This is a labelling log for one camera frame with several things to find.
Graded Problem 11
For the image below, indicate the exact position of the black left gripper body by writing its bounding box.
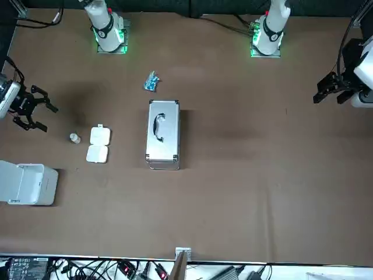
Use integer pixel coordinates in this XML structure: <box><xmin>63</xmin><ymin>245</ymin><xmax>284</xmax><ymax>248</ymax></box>
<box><xmin>335</xmin><ymin>69</ymin><xmax>362</xmax><ymax>92</ymax></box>

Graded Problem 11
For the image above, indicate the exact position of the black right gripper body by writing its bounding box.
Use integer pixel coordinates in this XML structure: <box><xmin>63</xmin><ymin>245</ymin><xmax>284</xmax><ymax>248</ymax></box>
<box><xmin>11</xmin><ymin>90</ymin><xmax>40</xmax><ymax>117</ymax></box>

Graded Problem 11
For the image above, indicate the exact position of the white open pill box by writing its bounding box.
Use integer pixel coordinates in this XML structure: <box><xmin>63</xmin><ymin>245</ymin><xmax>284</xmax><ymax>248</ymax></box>
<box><xmin>86</xmin><ymin>124</ymin><xmax>112</xmax><ymax>164</ymax></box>

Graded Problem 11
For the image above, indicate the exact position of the white lidded plastic bin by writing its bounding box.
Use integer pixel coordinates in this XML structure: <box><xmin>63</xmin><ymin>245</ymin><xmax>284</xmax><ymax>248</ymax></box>
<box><xmin>0</xmin><ymin>159</ymin><xmax>59</xmax><ymax>207</ymax></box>

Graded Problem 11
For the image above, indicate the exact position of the blue pill blister packet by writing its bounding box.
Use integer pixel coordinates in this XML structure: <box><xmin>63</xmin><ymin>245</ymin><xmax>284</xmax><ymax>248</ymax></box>
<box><xmin>142</xmin><ymin>71</ymin><xmax>161</xmax><ymax>92</ymax></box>

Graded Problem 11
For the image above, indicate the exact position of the silver aluminium first-aid case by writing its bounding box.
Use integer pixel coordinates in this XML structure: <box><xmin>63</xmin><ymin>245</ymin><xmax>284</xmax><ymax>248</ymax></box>
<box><xmin>145</xmin><ymin>99</ymin><xmax>182</xmax><ymax>171</ymax></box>

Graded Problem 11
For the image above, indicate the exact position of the black labelled power adapter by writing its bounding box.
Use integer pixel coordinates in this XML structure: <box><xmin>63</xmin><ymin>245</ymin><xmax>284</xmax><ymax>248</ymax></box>
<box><xmin>5</xmin><ymin>256</ymin><xmax>49</xmax><ymax>280</ymax></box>

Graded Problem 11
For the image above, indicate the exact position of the black plug with red light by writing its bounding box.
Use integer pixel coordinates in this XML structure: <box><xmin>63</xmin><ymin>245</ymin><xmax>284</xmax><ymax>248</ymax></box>
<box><xmin>116</xmin><ymin>262</ymin><xmax>138</xmax><ymax>278</ymax></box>
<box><xmin>154</xmin><ymin>264</ymin><xmax>171</xmax><ymax>280</ymax></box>

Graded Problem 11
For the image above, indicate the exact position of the black cable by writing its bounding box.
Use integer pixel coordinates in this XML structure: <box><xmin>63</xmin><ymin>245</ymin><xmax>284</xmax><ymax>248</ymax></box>
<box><xmin>16</xmin><ymin>5</ymin><xmax>65</xmax><ymax>29</ymax></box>
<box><xmin>337</xmin><ymin>11</ymin><xmax>361</xmax><ymax>77</ymax></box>
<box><xmin>200</xmin><ymin>14</ymin><xmax>255</xmax><ymax>36</ymax></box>

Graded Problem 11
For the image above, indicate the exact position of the aluminium corner post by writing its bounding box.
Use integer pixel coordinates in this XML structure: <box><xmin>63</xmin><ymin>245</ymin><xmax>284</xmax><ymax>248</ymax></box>
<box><xmin>351</xmin><ymin>0</ymin><xmax>373</xmax><ymax>29</ymax></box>
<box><xmin>10</xmin><ymin>0</ymin><xmax>27</xmax><ymax>18</ymax></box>

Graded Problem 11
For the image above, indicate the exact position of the aluminium frame post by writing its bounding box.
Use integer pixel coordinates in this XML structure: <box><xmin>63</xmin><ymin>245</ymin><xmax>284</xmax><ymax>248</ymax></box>
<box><xmin>170</xmin><ymin>247</ymin><xmax>192</xmax><ymax>280</ymax></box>

